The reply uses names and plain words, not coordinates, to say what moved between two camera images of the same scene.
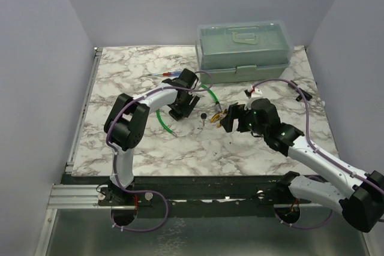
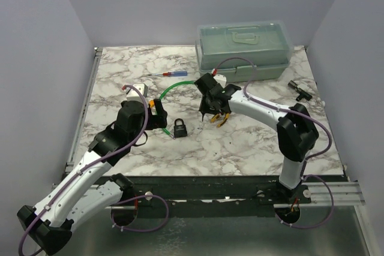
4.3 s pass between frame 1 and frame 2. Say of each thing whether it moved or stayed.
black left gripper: moved
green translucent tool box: stayed
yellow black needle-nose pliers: stayed
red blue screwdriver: stayed
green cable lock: moved
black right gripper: moved
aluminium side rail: stayed
